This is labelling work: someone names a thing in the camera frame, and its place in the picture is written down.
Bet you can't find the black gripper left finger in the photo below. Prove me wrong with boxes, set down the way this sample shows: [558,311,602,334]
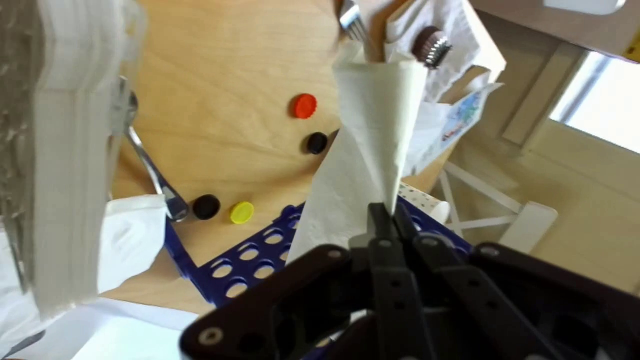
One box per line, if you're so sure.
[179,204,435,360]

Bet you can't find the white wooden chair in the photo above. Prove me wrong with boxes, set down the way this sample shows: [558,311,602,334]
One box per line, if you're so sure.
[398,159,560,257]

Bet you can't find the single white tissue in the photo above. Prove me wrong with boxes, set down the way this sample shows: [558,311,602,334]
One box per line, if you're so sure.
[289,41,428,262]

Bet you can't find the loose white napkin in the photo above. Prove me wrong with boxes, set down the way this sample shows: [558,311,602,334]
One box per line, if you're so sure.
[99,195,167,293]

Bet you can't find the white paper sheet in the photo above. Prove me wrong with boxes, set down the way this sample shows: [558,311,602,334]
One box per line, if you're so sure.
[403,83,501,177]

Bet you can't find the metal spoon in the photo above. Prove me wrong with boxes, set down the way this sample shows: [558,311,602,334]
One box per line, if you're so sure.
[118,78,190,222]

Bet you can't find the yellow game disc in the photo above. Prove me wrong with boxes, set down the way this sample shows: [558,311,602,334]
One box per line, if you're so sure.
[229,201,257,224]

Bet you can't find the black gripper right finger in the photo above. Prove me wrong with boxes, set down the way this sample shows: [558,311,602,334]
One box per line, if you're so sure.
[396,202,640,360]

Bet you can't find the metal fork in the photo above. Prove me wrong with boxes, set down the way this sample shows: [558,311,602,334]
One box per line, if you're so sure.
[338,0,376,60]

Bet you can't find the red game disc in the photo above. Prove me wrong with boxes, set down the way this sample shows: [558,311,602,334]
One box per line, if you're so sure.
[290,93,318,121]

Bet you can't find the black game disc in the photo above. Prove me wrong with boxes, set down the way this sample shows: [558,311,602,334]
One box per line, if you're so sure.
[304,132,328,154]
[193,195,220,221]

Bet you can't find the white cloth with cupcake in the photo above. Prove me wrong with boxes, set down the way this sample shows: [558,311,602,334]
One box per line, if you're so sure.
[384,0,507,102]

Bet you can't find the blue connect four grid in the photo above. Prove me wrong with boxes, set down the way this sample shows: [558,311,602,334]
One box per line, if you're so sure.
[163,198,477,311]

